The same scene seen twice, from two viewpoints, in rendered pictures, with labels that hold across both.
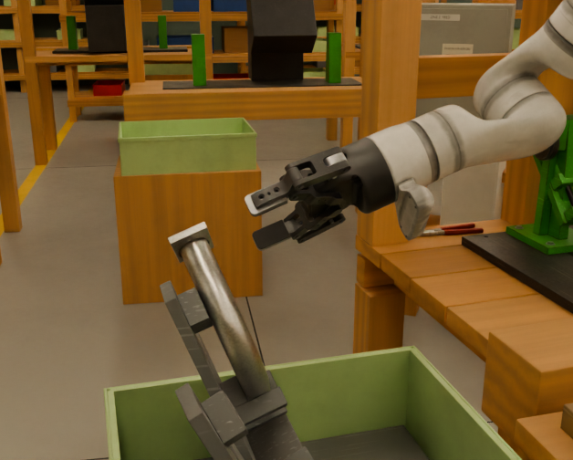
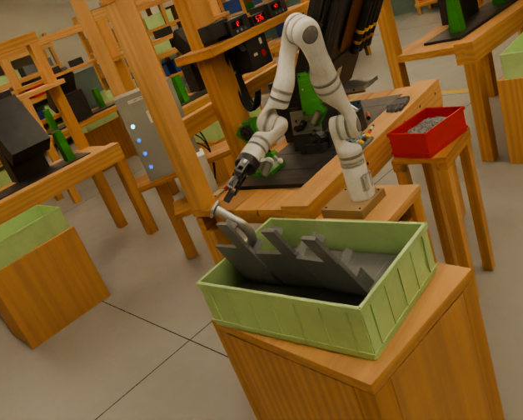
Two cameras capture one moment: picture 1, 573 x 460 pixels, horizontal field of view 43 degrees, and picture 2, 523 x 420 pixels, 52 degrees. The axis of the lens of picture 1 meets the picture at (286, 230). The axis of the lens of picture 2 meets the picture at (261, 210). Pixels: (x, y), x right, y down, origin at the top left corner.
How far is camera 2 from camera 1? 1.04 m
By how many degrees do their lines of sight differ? 26
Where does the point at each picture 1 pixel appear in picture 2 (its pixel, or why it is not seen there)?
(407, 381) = not seen: hidden behind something
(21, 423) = not seen: outside the picture
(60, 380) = (42, 400)
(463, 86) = (199, 126)
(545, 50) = (275, 104)
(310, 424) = not seen: hidden behind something
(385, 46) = (170, 124)
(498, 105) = (268, 125)
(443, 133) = (261, 140)
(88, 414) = (78, 400)
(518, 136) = (280, 132)
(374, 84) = (172, 142)
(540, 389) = (309, 212)
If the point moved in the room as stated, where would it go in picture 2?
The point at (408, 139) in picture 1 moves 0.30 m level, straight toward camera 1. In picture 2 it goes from (254, 147) to (300, 160)
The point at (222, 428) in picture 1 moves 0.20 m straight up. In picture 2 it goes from (278, 232) to (254, 167)
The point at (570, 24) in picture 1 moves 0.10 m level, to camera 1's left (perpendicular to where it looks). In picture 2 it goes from (279, 95) to (255, 107)
